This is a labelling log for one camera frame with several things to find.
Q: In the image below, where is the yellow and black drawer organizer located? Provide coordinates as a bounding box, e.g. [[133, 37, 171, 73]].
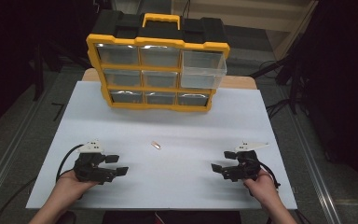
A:
[[86, 8, 231, 113]]

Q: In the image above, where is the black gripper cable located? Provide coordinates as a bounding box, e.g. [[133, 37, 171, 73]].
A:
[[257, 161, 282, 189], [55, 144, 85, 183]]

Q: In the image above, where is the metal floor rail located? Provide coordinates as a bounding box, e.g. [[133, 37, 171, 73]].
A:
[[278, 88, 344, 224], [0, 92, 46, 216]]

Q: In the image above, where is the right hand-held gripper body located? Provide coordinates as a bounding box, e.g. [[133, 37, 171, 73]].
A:
[[221, 141, 270, 183]]

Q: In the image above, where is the white table cover board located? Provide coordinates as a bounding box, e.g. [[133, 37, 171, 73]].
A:
[[25, 80, 298, 210]]

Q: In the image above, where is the black floor cable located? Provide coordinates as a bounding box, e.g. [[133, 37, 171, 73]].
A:
[[265, 98, 294, 119]]

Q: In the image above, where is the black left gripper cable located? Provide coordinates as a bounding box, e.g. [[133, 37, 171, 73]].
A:
[[55, 144, 85, 183]]

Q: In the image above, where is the person's right hand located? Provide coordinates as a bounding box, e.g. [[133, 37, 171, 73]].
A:
[[242, 169, 281, 208]]

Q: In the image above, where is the black metal stand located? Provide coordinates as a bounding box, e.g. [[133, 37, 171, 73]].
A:
[[31, 38, 92, 103], [249, 54, 310, 116]]

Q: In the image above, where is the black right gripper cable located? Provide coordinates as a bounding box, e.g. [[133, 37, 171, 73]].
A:
[[257, 161, 282, 189]]

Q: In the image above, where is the large clear plastic drawer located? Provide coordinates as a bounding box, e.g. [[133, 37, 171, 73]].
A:
[[180, 50, 228, 90]]

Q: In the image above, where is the set of small clear drawers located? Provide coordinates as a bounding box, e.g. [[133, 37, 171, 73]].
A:
[[96, 44, 210, 107]]

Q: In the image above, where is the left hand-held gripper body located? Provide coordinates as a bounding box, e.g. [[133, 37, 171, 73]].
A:
[[73, 139, 113, 186]]

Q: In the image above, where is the person's left hand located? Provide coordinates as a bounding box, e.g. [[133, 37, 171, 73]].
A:
[[53, 170, 99, 203]]

